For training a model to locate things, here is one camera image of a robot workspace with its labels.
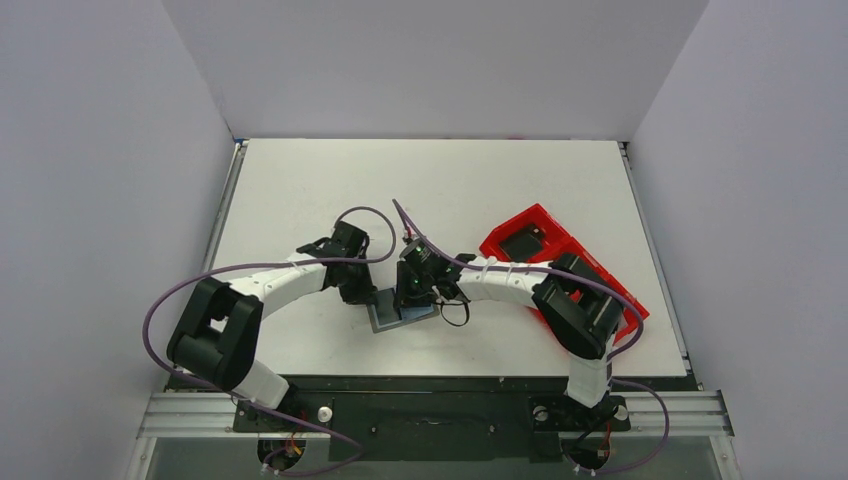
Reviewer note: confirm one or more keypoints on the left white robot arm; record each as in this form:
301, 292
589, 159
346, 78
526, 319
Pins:
217, 334

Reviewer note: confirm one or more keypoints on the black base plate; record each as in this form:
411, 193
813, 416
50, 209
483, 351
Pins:
456, 419

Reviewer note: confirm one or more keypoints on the black wallet in tray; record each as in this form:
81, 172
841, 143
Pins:
523, 244

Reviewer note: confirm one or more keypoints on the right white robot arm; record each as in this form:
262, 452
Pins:
578, 307

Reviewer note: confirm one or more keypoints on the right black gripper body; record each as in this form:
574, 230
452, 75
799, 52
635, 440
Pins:
411, 291

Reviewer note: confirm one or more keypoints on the grey card holder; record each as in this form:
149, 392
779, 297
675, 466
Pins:
384, 316

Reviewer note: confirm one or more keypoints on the aluminium frame rail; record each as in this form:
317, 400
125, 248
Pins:
185, 415

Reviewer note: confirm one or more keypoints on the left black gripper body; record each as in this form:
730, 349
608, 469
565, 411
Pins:
357, 286

